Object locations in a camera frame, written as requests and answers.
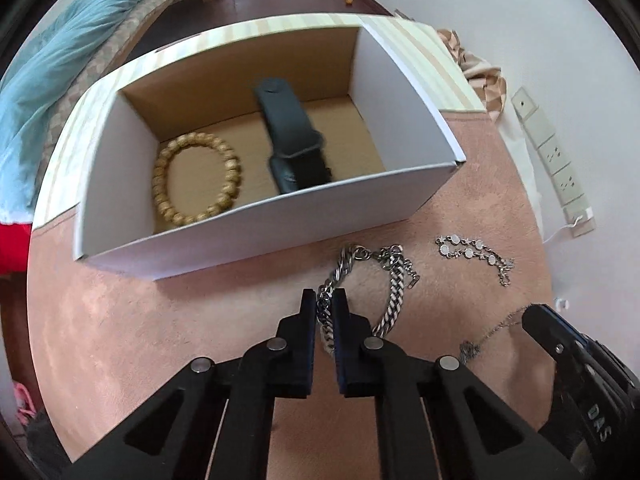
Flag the silver curb chain bracelet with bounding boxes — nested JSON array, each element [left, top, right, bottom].
[[315, 243, 421, 357]]

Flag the white cardboard box striped flaps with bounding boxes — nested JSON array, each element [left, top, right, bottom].
[[31, 12, 487, 282]]

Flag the bed with patterned cover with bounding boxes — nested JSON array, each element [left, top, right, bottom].
[[37, 0, 212, 162]]

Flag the thin silver pendant necklace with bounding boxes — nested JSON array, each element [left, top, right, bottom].
[[458, 305, 532, 367]]

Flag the pink suede mat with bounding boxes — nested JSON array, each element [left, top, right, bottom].
[[27, 108, 557, 462]]

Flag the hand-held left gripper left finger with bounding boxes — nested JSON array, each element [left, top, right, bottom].
[[62, 289, 318, 480]]

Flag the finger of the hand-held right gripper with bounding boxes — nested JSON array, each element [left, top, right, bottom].
[[521, 304, 593, 361]]

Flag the beige checkered cloth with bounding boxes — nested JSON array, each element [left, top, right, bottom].
[[434, 27, 512, 122]]

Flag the pink cloth item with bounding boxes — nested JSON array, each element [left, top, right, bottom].
[[12, 381, 37, 422]]

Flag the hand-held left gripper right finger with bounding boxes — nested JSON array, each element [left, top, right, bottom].
[[333, 288, 577, 480]]

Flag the white power strip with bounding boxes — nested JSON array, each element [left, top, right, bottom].
[[510, 86, 597, 239]]

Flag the white cable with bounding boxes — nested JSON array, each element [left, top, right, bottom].
[[542, 214, 587, 244]]

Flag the black smartwatch band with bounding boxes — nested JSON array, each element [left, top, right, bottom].
[[252, 77, 335, 195]]

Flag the wooden bead bracelet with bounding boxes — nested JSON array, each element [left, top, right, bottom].
[[152, 131, 243, 226]]

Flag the red cloth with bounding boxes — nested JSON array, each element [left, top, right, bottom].
[[0, 219, 34, 277]]

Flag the silver bracelet with round stones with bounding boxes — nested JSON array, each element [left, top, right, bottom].
[[434, 233, 516, 288]]

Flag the light blue blanket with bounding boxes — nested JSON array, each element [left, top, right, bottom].
[[0, 0, 174, 212]]

